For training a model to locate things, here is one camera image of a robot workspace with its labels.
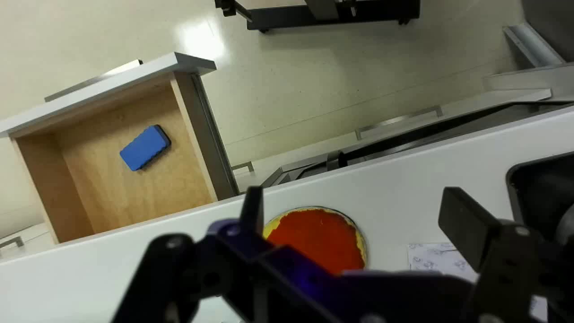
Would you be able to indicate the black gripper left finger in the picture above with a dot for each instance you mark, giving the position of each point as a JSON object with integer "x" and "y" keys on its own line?
{"x": 173, "y": 257}

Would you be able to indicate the wooden drawer white front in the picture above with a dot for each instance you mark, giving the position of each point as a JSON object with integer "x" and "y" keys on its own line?
{"x": 137, "y": 191}

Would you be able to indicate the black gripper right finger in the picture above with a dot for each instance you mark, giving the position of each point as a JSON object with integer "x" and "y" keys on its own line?
{"x": 509, "y": 270}

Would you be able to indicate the blue rectangular eraser block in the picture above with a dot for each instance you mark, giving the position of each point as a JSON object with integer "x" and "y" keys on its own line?
{"x": 145, "y": 148}

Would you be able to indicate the printed paper sheet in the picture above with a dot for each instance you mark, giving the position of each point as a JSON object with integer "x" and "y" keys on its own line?
{"x": 437, "y": 257}

